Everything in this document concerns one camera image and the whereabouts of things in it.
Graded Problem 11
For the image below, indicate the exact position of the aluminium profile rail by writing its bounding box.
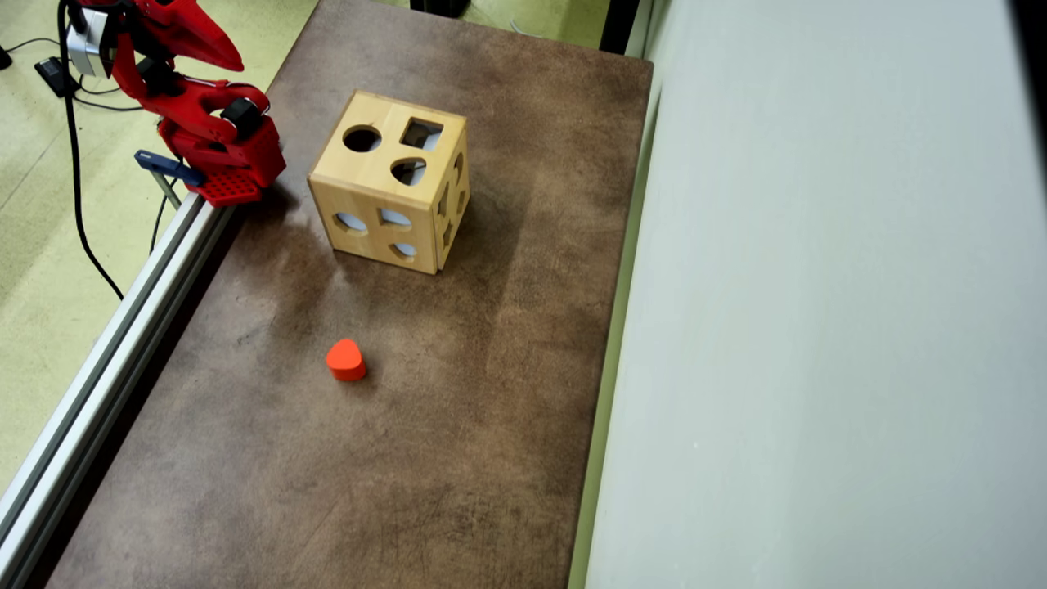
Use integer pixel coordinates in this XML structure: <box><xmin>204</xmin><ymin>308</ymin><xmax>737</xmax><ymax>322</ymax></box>
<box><xmin>0</xmin><ymin>191</ymin><xmax>238</xmax><ymax>589</ymax></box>

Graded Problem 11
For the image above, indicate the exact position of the pale grey partition panel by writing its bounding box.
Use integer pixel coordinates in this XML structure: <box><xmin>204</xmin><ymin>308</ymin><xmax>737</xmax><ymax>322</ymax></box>
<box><xmin>570</xmin><ymin>0</ymin><xmax>1047</xmax><ymax>589</ymax></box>

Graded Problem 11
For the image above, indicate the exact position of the orange rounded triangle block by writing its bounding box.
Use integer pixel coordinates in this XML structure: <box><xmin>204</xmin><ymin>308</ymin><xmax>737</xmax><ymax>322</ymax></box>
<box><xmin>326</xmin><ymin>338</ymin><xmax>368</xmax><ymax>382</ymax></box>

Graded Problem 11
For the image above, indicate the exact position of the dark vertical post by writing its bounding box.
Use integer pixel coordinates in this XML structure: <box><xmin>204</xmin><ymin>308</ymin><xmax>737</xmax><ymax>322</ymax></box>
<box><xmin>599</xmin><ymin>0</ymin><xmax>641</xmax><ymax>57</ymax></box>

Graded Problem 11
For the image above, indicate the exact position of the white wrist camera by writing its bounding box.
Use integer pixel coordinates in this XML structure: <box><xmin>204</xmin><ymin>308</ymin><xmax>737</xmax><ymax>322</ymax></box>
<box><xmin>65</xmin><ymin>7</ymin><xmax>113</xmax><ymax>79</ymax></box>

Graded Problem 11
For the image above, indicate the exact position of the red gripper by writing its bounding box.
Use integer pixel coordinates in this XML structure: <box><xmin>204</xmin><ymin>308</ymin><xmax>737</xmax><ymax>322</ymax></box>
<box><xmin>78</xmin><ymin>0</ymin><xmax>245</xmax><ymax>73</ymax></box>

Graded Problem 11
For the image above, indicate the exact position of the black power adapter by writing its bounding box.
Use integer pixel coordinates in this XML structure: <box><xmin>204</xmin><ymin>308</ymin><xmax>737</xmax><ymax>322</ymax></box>
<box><xmin>34</xmin><ymin>56</ymin><xmax>81</xmax><ymax>99</ymax></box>

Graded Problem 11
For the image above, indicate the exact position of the blue table clamp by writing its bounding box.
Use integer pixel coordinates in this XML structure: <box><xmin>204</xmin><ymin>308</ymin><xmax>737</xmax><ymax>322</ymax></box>
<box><xmin>134</xmin><ymin>149</ymin><xmax>206</xmax><ymax>210</ymax></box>

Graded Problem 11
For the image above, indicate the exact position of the thick black camera cable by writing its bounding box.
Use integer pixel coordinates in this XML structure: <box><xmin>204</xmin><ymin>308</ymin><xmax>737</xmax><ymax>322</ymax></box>
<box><xmin>56</xmin><ymin>0</ymin><xmax>125</xmax><ymax>302</ymax></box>

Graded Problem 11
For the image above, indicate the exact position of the thin black adapter cable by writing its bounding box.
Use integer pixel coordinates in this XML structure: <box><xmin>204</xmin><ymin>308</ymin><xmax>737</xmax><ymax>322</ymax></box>
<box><xmin>0</xmin><ymin>37</ymin><xmax>144</xmax><ymax>113</ymax></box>

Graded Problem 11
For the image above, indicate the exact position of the wooden shape sorter box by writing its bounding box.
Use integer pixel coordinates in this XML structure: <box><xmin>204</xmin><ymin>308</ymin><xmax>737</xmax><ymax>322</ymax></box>
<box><xmin>308</xmin><ymin>89</ymin><xmax>471</xmax><ymax>276</ymax></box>

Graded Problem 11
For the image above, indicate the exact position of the black object on floor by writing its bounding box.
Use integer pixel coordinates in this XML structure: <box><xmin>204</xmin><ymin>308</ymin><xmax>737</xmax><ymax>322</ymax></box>
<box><xmin>409</xmin><ymin>0</ymin><xmax>473</xmax><ymax>20</ymax></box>

